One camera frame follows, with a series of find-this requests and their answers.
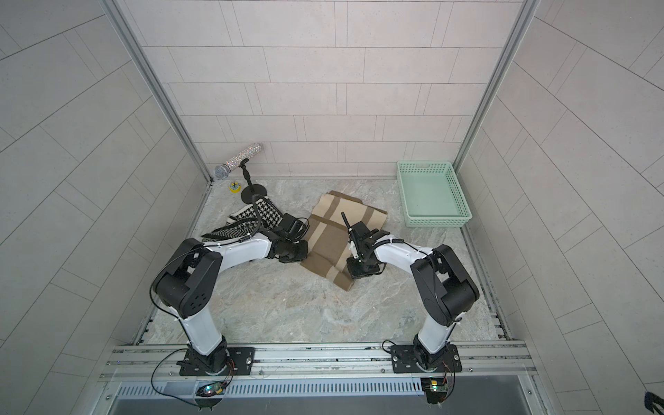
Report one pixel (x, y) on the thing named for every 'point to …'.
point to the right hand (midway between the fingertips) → (354, 273)
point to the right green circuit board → (435, 389)
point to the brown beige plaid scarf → (329, 238)
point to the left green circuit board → (213, 389)
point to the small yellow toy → (234, 187)
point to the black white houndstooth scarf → (244, 221)
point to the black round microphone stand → (252, 192)
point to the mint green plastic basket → (431, 194)
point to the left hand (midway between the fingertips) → (311, 252)
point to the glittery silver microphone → (223, 171)
